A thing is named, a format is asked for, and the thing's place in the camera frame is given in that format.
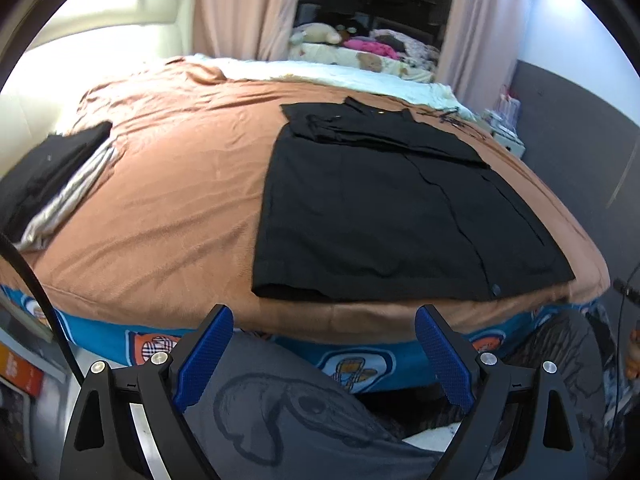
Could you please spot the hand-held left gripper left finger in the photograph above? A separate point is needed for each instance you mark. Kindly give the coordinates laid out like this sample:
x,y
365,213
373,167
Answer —
x,y
205,355

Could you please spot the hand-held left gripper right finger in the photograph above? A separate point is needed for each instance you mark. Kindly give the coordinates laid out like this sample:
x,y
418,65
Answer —
x,y
445,355

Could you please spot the large black shirt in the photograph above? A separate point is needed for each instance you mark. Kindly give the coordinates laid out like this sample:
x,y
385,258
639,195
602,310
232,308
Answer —
x,y
375,220

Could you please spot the black clothes hanger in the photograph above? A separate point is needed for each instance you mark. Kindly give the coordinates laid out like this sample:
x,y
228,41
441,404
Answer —
x,y
450,119

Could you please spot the person's grey printed pants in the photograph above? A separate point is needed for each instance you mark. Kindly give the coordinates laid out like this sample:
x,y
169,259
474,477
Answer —
x,y
280,420

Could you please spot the blue printed bed sheet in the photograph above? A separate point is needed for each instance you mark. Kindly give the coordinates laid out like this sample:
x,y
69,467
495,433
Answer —
x,y
100,330

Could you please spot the brown blanket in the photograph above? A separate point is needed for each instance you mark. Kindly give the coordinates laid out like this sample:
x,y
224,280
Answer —
x,y
175,185

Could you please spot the orange box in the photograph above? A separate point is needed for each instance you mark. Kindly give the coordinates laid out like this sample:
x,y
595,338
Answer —
x,y
20,375

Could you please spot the grey folded garment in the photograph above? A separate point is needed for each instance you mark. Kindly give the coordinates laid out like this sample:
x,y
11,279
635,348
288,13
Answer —
x,y
65,205

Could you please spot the white nightstand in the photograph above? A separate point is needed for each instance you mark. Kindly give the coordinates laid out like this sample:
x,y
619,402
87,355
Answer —
x,y
510,145

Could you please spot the black folded garment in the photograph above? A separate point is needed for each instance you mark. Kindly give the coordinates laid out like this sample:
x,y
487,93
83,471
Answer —
x,y
45,170

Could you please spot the white gift bag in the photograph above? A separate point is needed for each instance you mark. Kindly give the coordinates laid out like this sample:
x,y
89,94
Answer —
x,y
507,105

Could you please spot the white duvet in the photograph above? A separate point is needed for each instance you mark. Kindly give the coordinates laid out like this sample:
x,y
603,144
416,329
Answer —
x,y
325,72

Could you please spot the bear print blanket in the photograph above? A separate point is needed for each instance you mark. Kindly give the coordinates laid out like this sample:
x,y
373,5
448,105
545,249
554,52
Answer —
x,y
350,57

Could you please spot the pink plush toy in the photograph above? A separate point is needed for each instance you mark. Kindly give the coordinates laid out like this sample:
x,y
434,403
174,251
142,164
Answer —
x,y
370,46

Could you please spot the pink curtain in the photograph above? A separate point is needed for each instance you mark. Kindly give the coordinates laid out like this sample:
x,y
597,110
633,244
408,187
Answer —
x,y
480,35
240,5

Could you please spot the beige headboard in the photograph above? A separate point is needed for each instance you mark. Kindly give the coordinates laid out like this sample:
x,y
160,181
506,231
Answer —
x,y
100,45

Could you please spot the beige plush toy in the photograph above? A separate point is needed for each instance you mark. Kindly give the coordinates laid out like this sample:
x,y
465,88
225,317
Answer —
x,y
320,34

